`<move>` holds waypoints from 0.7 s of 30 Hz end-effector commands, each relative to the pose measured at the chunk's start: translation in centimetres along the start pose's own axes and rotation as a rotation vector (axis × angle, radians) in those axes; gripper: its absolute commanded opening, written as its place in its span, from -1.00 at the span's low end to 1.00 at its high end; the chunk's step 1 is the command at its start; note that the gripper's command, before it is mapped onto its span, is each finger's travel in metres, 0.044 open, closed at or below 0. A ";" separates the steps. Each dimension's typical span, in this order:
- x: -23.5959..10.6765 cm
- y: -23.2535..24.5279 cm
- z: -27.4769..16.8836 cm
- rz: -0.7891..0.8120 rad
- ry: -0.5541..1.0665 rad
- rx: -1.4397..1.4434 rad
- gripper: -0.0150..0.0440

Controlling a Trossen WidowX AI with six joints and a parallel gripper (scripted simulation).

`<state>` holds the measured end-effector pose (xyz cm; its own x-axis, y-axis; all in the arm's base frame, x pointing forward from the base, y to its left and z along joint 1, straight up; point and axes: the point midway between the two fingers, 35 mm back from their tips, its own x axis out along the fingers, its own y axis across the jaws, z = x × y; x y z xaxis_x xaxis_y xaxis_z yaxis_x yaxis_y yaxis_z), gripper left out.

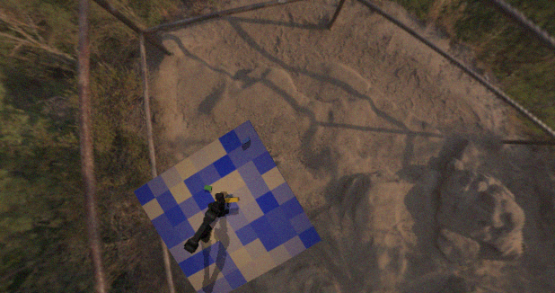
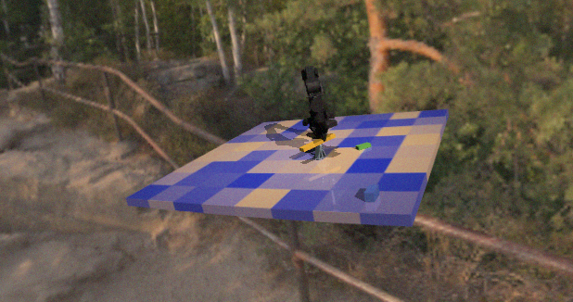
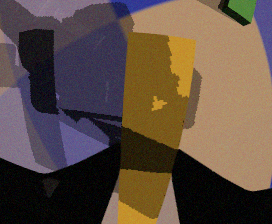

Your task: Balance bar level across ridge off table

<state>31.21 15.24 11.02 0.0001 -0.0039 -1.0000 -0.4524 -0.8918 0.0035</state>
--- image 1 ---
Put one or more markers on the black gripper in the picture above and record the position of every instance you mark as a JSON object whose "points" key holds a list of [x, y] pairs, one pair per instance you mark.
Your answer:
{"points": [[221, 213]]}

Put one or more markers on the yellow bar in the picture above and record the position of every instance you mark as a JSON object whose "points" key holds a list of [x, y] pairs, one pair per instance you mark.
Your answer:
{"points": [[232, 200]]}

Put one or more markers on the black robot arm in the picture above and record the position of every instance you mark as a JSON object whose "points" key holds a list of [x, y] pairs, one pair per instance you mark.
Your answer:
{"points": [[202, 232]]}

